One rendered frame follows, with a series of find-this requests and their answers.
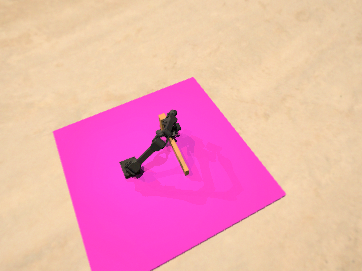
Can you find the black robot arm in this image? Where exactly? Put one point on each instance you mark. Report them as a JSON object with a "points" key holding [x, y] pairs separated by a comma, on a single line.
{"points": [[157, 143]]}

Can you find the orange wooden bar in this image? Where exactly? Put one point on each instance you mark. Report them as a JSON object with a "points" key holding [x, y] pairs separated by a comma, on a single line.
{"points": [[179, 156]]}

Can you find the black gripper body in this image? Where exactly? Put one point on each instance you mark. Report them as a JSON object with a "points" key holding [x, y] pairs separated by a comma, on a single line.
{"points": [[176, 127]]}

